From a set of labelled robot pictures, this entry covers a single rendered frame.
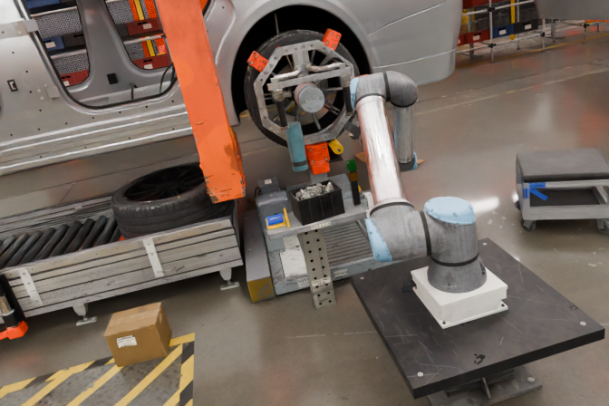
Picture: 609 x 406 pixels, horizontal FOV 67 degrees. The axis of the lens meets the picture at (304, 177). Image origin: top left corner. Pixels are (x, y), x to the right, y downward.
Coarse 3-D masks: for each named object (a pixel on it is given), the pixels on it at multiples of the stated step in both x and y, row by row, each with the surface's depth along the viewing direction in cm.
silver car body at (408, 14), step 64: (0, 0) 225; (256, 0) 239; (320, 0) 244; (384, 0) 249; (448, 0) 256; (0, 64) 232; (128, 64) 407; (384, 64) 261; (448, 64) 269; (0, 128) 242; (64, 128) 248; (128, 128) 250
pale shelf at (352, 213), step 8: (344, 200) 211; (352, 200) 210; (344, 208) 203; (352, 208) 202; (360, 208) 200; (288, 216) 207; (336, 216) 198; (344, 216) 197; (352, 216) 197; (360, 216) 197; (296, 224) 198; (312, 224) 195; (320, 224) 196; (328, 224) 196; (336, 224) 197; (272, 232) 195; (280, 232) 194; (288, 232) 194; (296, 232) 195; (304, 232) 196
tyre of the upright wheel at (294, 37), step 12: (288, 36) 244; (300, 36) 245; (312, 36) 246; (264, 48) 245; (336, 48) 250; (348, 60) 253; (252, 72) 247; (252, 84) 249; (252, 96) 251; (252, 108) 254; (348, 120) 265; (264, 132) 260
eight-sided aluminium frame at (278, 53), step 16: (288, 48) 238; (304, 48) 239; (320, 48) 240; (272, 64) 239; (352, 64) 246; (256, 80) 242; (256, 96) 244; (272, 128) 252; (336, 128) 257; (304, 144) 257
